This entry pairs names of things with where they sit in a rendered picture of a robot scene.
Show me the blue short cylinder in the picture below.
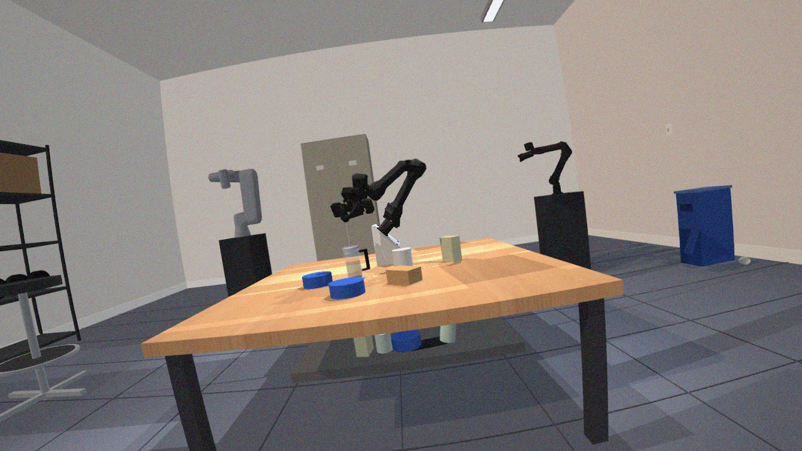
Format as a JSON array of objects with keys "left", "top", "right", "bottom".
[
  {"left": 391, "top": 329, "right": 422, "bottom": 352},
  {"left": 302, "top": 271, "right": 333, "bottom": 289},
  {"left": 328, "top": 277, "right": 365, "bottom": 299}
]

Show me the brown box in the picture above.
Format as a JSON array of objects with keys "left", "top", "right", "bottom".
[{"left": 386, "top": 266, "right": 423, "bottom": 285}]

